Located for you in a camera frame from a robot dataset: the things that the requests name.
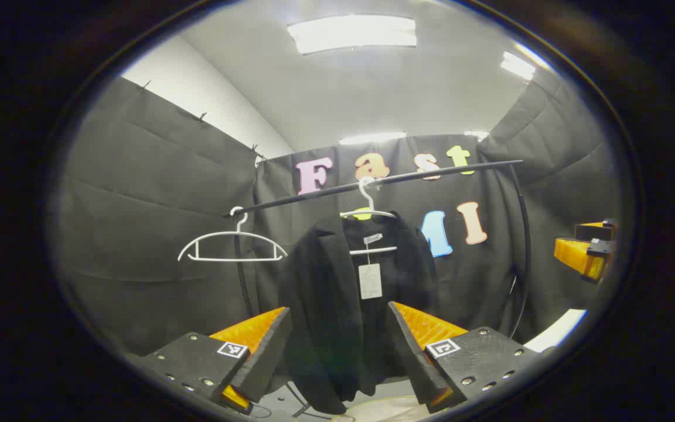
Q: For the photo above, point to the black jacket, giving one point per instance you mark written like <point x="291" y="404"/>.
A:
<point x="326" y="305"/>

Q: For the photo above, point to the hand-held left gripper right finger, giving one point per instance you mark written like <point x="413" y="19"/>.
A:
<point x="411" y="357"/>

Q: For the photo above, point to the black metal clothes rack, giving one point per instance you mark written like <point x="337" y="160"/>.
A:
<point x="314" y="195"/>

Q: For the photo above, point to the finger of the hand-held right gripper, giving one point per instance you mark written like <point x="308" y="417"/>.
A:
<point x="578" y="255"/>
<point x="595" y="230"/>

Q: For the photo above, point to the white clothes hanger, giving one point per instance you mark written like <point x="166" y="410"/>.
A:
<point x="238" y="233"/>
<point x="372" y="251"/>

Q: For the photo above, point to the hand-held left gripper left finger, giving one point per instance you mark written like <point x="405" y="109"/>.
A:
<point x="267" y="357"/>

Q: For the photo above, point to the ceiling light panel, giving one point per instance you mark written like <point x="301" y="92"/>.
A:
<point x="476" y="134"/>
<point x="372" y="138"/>
<point x="352" y="33"/>
<point x="518" y="65"/>

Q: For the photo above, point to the black backdrop cloth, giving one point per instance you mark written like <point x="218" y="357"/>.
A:
<point x="156" y="193"/>

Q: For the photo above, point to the beige laundry hamper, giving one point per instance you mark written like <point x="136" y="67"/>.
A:
<point x="384" y="410"/>

